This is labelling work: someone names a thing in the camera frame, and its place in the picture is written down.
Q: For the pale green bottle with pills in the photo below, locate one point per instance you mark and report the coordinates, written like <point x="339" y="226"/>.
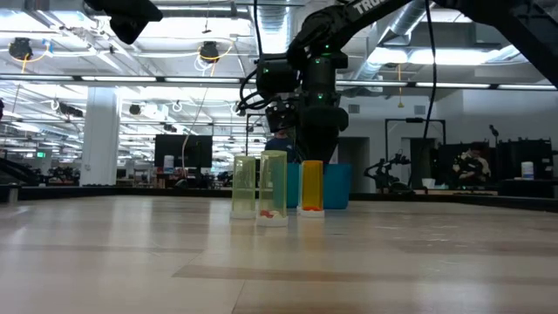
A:
<point x="272" y="183"/>

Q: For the black background robot arm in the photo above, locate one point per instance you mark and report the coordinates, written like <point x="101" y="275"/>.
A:
<point x="385" y="172"/>

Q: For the person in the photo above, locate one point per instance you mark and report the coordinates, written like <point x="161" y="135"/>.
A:
<point x="279" y="144"/>
<point x="471" y="168"/>

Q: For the silver ventilation duct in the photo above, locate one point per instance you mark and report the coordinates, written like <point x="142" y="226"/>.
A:
<point x="405" y="22"/>
<point x="274" y="22"/>

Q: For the blue plastic basket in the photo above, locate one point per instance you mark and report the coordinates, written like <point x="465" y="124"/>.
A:
<point x="338" y="187"/>

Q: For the black metal stand frame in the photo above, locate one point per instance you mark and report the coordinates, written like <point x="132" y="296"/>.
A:
<point x="414" y="120"/>

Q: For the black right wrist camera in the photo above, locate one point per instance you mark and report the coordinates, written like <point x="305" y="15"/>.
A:
<point x="283" y="118"/>

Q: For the white wipes canister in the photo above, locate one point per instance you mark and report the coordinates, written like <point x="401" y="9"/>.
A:
<point x="168" y="163"/>
<point x="527" y="170"/>

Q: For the black monitor screen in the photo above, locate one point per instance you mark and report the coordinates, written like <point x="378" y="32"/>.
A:
<point x="183" y="150"/>

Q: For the orange pill bottle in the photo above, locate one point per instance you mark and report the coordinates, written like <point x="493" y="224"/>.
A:
<point x="312" y="187"/>

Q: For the black partition panel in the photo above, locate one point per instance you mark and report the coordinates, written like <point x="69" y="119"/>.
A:
<point x="523" y="159"/>

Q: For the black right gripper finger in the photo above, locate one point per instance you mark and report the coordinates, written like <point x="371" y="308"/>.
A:
<point x="320" y="146"/>

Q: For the black aluminium table frame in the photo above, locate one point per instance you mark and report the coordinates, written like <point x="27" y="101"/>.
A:
<point x="131" y="192"/>

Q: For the white building column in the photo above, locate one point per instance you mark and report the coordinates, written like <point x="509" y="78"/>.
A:
<point x="100" y="135"/>

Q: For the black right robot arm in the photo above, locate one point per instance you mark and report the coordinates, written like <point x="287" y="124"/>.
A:
<point x="331" y="26"/>

